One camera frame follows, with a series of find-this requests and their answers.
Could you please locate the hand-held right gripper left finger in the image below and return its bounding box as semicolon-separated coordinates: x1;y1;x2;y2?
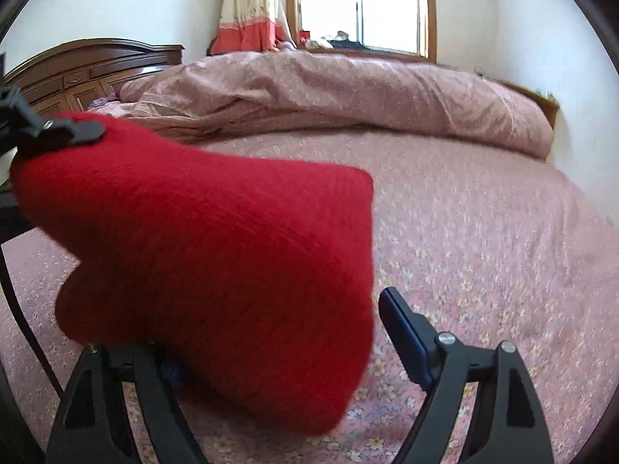
44;343;209;464

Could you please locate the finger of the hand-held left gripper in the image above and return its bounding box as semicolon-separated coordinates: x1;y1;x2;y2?
0;84;106;154

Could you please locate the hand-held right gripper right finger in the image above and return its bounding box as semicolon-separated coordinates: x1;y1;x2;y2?
378;287;554;464

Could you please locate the red knit sweater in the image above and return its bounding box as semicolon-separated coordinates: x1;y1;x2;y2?
10;110;375;438

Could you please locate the pile of clothes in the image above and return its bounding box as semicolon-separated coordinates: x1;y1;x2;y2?
309;30;369;50

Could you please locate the dark wooden headboard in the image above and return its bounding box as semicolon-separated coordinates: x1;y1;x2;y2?
2;38;185;117

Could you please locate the pink floral bed sheet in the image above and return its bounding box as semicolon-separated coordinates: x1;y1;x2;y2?
0;126;619;464

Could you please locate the cream and red curtain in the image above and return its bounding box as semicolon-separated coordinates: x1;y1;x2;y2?
208;0;298;56

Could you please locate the pink floral quilt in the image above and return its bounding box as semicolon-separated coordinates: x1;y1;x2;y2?
89;51;554;162

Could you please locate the wooden bedside ledge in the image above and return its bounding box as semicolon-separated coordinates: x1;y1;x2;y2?
498;80;561;126

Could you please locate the window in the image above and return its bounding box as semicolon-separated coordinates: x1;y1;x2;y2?
285;0;438;63

